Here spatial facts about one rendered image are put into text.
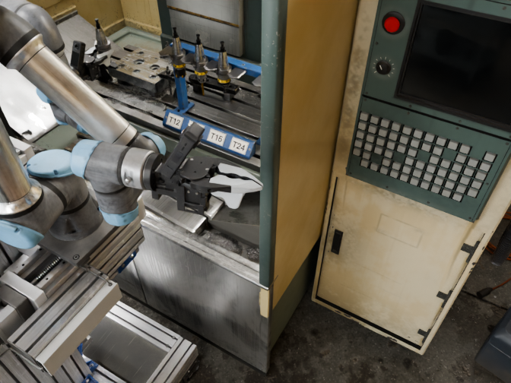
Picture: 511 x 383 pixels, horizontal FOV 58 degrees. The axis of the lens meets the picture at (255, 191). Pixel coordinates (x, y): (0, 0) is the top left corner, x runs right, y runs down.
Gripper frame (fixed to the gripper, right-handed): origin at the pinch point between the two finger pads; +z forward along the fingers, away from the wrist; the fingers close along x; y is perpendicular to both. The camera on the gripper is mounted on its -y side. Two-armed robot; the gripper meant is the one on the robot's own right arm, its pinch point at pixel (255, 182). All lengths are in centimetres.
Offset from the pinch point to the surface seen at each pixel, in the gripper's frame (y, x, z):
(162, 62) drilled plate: 41, -134, -82
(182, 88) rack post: 42, -111, -62
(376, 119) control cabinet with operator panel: 19, -67, 21
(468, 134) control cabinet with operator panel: 15, -60, 46
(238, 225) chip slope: 76, -69, -23
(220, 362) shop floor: 152, -54, -25
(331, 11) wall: -15, -53, 4
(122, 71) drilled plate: 43, -121, -97
